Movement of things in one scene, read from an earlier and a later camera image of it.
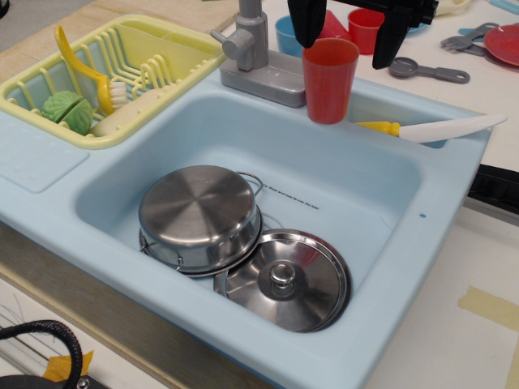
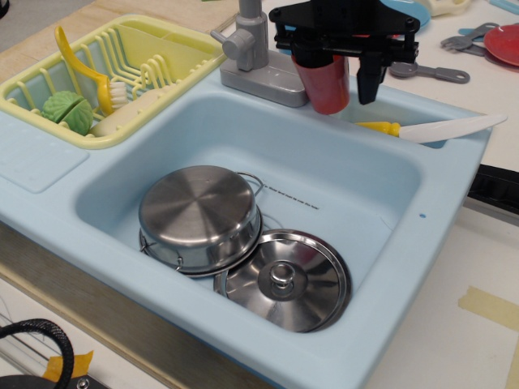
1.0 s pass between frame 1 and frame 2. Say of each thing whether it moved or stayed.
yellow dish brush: stayed
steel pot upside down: stayed
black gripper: moved
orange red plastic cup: moved
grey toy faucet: stayed
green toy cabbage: stayed
